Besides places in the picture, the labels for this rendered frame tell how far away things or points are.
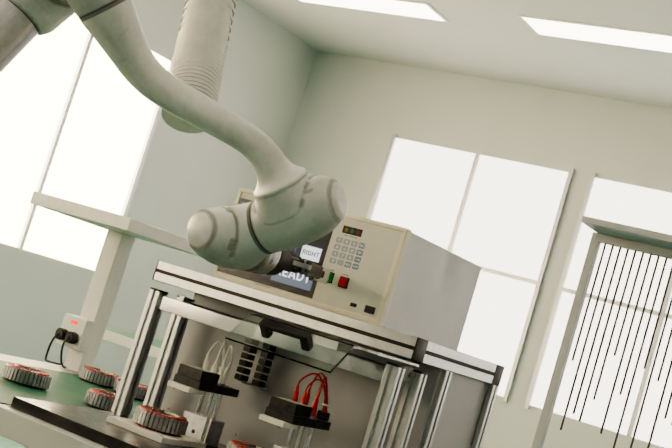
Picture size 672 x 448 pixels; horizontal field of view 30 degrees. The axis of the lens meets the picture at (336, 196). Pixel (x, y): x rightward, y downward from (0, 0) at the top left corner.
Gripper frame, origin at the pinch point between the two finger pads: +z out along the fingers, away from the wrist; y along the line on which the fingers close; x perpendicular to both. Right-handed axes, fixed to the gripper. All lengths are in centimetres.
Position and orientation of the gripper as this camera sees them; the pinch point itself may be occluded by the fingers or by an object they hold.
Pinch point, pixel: (317, 273)
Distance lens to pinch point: 256.9
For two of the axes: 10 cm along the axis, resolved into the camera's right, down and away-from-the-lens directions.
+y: 8.2, 1.9, -5.4
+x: 2.9, -9.5, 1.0
